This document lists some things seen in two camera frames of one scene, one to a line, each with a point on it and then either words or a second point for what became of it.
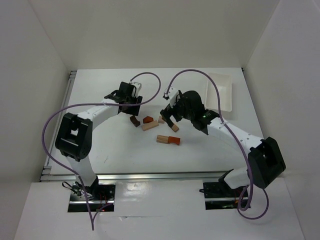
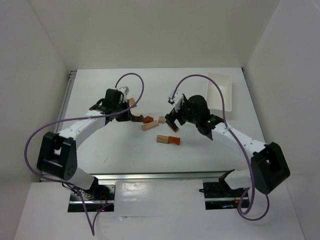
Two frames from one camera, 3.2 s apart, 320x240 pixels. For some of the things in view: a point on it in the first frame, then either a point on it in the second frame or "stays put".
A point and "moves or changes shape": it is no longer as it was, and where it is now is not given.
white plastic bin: x=223 y=83 stays put
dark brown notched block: x=133 y=119 moves or changes shape
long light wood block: x=150 y=125 stays put
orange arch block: x=174 y=139 stays put
